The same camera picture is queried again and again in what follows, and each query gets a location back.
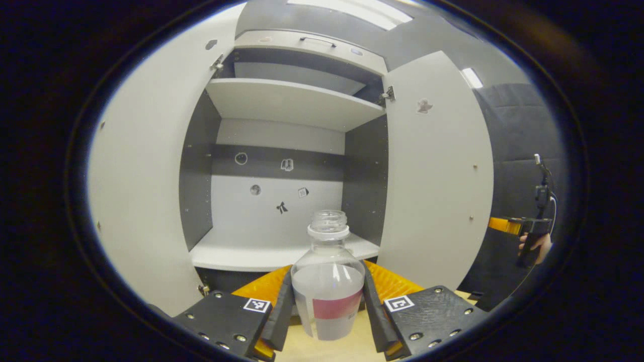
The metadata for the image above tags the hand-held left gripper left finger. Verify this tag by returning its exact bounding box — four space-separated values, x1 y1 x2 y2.
171 265 295 361

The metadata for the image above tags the white and grey cabinet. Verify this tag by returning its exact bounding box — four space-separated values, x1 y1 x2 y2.
179 29 390 295

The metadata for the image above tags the white cabinet door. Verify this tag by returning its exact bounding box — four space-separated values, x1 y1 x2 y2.
376 50 495 292
87 3 247 317

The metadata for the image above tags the small ceiling light panel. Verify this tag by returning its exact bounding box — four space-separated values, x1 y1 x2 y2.
461 67 484 89

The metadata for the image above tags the long ceiling light panel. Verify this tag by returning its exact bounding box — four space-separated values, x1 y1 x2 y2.
287 0 414 31

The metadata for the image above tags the clear plastic bottle pink label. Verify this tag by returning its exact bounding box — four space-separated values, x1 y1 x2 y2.
291 210 366 341

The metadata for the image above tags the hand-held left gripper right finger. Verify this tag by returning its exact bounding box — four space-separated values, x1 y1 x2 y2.
361 260 489 361

